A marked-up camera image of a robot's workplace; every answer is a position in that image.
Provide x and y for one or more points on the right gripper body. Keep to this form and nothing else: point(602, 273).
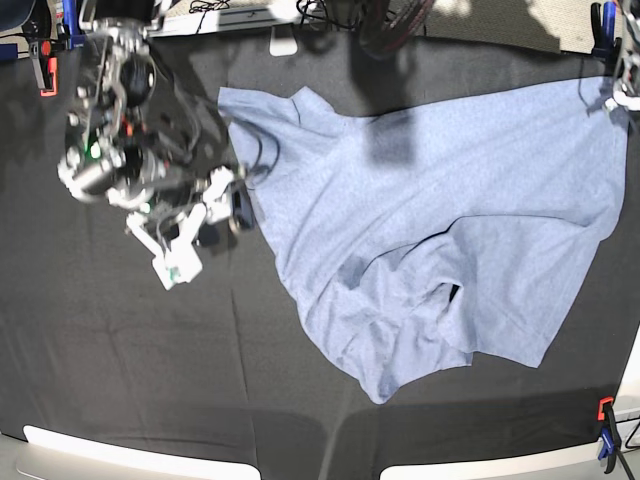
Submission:
point(196, 212)

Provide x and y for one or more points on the blue-grey t-shirt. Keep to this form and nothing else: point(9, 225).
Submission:
point(414, 240)

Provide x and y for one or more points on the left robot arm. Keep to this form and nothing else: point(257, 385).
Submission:
point(624, 84)

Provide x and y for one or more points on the black table cloth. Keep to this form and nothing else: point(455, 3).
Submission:
point(93, 346)

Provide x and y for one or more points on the orange clamp far left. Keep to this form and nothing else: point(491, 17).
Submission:
point(42, 56)

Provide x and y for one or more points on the blue clamp far left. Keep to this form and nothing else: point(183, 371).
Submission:
point(67, 16)

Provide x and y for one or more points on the blue clamp far right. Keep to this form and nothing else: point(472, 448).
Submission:
point(603, 27)

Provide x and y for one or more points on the orange blue clamp near right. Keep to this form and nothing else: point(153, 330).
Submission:
point(609, 434)

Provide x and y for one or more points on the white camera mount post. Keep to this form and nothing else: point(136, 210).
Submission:
point(282, 41)

